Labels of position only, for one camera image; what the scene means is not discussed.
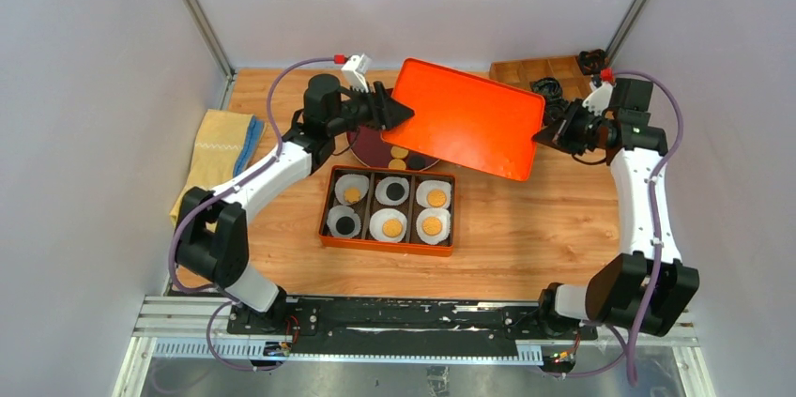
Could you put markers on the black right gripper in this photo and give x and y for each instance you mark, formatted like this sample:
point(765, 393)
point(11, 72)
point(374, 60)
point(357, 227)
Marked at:
point(559, 132)

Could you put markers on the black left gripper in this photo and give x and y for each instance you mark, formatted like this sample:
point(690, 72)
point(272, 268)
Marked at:
point(383, 111)

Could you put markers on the black sandwich cookie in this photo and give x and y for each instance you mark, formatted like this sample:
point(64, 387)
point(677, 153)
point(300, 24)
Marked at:
point(416, 163)
point(345, 226)
point(395, 192)

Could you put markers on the orange box lid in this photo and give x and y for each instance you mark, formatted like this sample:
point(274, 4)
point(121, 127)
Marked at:
point(467, 120)

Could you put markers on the swirl butter cookie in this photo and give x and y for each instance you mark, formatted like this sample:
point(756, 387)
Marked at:
point(352, 195)

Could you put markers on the round yellow biscuit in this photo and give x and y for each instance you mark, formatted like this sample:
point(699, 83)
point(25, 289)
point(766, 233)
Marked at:
point(399, 153)
point(397, 164)
point(432, 226)
point(436, 198)
point(392, 228)

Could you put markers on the orange compartment cookie box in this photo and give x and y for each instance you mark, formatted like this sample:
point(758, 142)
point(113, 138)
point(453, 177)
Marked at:
point(411, 244)

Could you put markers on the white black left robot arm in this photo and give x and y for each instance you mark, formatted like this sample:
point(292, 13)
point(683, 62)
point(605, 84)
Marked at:
point(211, 235)

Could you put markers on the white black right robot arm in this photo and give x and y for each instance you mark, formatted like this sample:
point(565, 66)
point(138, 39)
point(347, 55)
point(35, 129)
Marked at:
point(646, 287)

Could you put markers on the dark patterned rolled item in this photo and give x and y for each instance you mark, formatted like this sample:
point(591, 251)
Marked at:
point(548, 87)
point(592, 62)
point(553, 110)

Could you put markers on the dark red round plate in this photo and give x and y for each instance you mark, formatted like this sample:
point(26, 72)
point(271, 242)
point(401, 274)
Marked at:
point(369, 149)

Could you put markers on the wooden compartment tray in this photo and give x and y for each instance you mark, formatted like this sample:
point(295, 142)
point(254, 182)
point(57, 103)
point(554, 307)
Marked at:
point(565, 69)

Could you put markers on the yellow blue folded towel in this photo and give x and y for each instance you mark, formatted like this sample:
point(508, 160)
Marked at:
point(223, 147)

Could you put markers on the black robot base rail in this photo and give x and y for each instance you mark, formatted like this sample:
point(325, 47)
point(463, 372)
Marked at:
point(422, 331)

